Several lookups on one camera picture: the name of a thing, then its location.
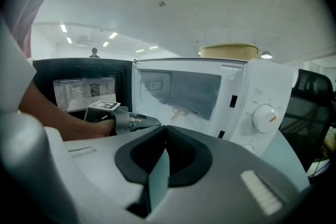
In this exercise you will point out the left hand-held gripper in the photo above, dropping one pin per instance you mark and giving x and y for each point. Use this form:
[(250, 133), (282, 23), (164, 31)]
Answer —
[(122, 120)]

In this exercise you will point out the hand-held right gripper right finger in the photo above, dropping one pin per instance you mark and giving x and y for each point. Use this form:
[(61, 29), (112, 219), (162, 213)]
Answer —
[(189, 157)]

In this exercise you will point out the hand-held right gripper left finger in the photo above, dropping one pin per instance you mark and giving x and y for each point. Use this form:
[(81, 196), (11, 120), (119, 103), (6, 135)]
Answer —
[(136, 154)]

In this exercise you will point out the person's left forearm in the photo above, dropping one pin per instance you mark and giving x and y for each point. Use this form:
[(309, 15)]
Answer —
[(65, 120)]

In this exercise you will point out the white microwave oven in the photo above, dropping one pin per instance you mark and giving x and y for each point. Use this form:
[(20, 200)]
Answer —
[(262, 81)]

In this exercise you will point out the tan paper bowl with lid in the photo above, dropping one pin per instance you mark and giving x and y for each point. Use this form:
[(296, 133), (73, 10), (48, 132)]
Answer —
[(228, 52)]

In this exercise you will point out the ceiling sprinkler head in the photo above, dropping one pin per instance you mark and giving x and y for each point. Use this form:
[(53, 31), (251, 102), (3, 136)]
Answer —
[(161, 4)]

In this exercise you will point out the row of ceiling light panels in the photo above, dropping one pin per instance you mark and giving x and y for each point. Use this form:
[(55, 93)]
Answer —
[(63, 28)]

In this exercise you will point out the dome pendant lamp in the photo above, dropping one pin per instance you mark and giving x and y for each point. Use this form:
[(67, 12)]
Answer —
[(266, 55)]

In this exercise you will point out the black mesh office chair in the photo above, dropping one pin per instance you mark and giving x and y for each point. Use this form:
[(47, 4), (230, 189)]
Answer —
[(309, 112)]

